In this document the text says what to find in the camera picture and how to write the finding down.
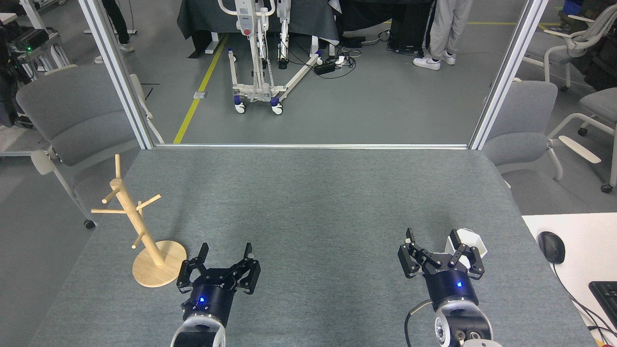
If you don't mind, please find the white stand on wheels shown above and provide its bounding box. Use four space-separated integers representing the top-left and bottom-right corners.
217 0 324 115

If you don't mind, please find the white hexagonal cup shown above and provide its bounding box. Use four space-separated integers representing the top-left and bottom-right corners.
444 228 488 264

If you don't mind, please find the black keyboard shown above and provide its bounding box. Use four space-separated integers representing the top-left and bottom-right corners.
589 281 617 329

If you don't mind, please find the silver aluminium post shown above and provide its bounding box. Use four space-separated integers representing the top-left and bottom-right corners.
78 0 155 150
469 0 550 150

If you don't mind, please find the equipment cart with green light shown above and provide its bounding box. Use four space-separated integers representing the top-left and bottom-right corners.
0 27 73 80

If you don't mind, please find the grey chair with beige armrest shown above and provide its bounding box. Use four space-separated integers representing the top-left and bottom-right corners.
16 64 167 229

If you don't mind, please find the black computer mouse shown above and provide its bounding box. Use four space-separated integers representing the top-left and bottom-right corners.
538 231 566 264

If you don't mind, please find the grey chair with white armrest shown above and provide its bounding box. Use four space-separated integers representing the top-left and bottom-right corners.
547 87 617 194

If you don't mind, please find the black box under table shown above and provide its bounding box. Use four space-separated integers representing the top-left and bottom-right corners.
389 7 428 53

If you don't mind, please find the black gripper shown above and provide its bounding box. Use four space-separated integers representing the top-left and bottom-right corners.
176 242 261 324
398 228 486 310

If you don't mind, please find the dark cloth covered table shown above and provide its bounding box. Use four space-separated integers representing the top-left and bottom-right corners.
177 0 340 58

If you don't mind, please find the black mouse cable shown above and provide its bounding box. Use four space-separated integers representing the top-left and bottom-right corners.
551 263 617 338

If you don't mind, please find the white mesh office chair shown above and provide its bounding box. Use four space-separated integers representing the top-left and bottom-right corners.
523 4 617 92

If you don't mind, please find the white desk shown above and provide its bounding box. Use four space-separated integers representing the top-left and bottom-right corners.
522 213 617 347

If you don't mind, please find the grey chair with white frame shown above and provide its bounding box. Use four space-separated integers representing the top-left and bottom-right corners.
482 77 602 189

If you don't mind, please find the person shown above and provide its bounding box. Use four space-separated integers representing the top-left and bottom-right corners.
94 0 135 64
413 0 474 71

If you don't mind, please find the wooden cup rack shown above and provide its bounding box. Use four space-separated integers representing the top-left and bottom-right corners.
91 154 188 288

